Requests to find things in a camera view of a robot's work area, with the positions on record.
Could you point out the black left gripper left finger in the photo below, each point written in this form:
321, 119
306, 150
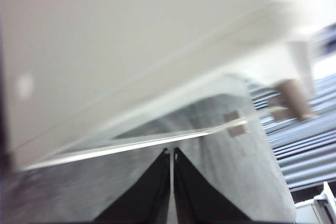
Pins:
147, 197

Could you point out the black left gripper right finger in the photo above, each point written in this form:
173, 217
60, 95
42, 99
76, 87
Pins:
194, 200

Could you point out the white Toshiba toaster oven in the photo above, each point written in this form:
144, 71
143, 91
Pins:
105, 51

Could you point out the grey striped background panel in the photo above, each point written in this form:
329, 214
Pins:
304, 150

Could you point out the white frame structure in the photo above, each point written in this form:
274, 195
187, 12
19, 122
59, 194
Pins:
323, 203

